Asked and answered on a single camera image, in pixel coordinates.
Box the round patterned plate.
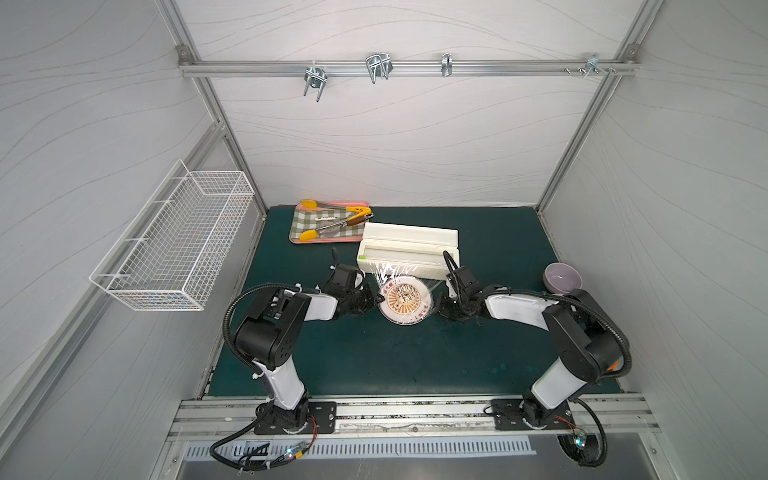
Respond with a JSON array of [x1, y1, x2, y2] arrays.
[[379, 275, 433, 326]]

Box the clear plastic wrap sheet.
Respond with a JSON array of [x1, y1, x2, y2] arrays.
[[360, 260, 448, 326]]

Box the white plastic wrap dispenser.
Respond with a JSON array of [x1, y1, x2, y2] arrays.
[[357, 223, 460, 281]]

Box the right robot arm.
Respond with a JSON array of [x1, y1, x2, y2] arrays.
[[438, 260, 633, 429]]

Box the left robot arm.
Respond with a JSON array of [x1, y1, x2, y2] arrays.
[[222, 264, 383, 416]]

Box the green checkered cloth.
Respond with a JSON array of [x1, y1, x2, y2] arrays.
[[290, 206, 368, 241]]

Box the yellow tongs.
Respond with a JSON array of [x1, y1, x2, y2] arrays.
[[298, 199, 374, 243]]

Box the pink tray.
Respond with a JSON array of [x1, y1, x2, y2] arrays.
[[289, 200, 372, 245]]

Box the purple bowl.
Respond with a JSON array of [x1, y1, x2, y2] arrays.
[[543, 262, 583, 294]]

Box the metal hook clamp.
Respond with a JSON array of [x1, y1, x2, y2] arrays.
[[365, 53, 393, 84], [563, 53, 617, 78], [441, 53, 453, 78], [303, 66, 328, 102]]

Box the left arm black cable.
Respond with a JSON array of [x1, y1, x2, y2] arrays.
[[221, 281, 301, 373]]

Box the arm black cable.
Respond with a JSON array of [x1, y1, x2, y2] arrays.
[[491, 286, 634, 379], [221, 281, 301, 373]]

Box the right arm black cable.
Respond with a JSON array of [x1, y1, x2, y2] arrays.
[[491, 286, 634, 379]]

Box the white wire basket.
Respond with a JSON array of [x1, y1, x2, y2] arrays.
[[89, 159, 254, 312]]

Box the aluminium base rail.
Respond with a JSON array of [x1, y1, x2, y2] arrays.
[[167, 393, 661, 441]]

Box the aluminium top rail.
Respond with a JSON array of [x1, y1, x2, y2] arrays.
[[179, 57, 641, 78]]

